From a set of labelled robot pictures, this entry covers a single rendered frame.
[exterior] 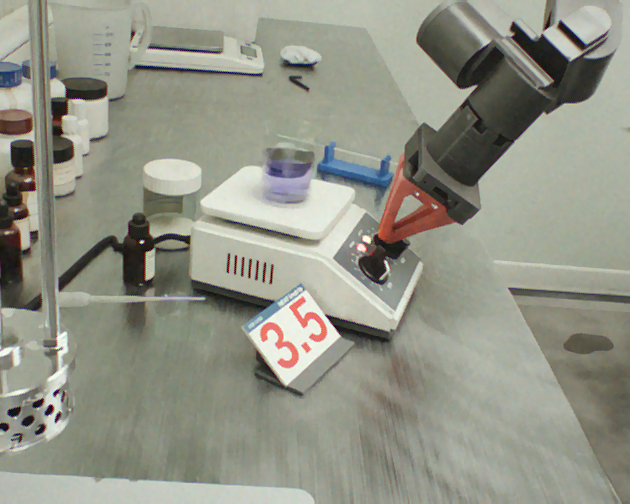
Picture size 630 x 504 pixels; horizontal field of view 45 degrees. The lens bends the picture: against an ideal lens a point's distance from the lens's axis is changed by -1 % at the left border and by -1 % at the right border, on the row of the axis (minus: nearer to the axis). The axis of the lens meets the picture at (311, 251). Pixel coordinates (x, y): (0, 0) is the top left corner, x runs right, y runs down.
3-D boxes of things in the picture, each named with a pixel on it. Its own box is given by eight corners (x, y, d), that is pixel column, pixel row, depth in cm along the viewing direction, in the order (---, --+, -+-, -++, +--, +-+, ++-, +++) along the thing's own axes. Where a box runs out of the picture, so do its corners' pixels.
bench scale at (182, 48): (264, 78, 148) (266, 53, 146) (126, 68, 144) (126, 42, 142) (260, 55, 165) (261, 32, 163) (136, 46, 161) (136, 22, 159)
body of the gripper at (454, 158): (408, 183, 66) (466, 119, 62) (410, 134, 74) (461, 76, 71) (467, 225, 67) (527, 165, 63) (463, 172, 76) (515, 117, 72)
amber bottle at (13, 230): (24, 268, 74) (19, 192, 70) (23, 283, 71) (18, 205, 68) (-11, 269, 73) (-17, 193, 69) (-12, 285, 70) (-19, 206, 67)
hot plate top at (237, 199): (357, 196, 78) (358, 188, 77) (320, 243, 67) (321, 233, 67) (246, 171, 81) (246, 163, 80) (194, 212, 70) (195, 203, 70)
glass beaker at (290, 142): (244, 196, 73) (251, 113, 70) (290, 187, 77) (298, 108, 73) (282, 221, 69) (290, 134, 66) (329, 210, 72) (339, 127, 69)
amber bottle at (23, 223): (1, 244, 77) (-4, 175, 74) (31, 243, 78) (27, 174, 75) (0, 257, 75) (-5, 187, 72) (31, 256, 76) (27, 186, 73)
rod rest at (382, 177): (393, 180, 106) (397, 155, 104) (385, 187, 103) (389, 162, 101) (325, 163, 109) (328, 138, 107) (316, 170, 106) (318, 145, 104)
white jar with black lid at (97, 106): (91, 143, 106) (91, 92, 103) (49, 134, 107) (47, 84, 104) (117, 130, 112) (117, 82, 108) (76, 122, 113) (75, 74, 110)
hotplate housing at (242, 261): (420, 282, 80) (434, 210, 76) (391, 345, 69) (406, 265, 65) (221, 233, 85) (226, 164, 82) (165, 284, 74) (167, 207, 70)
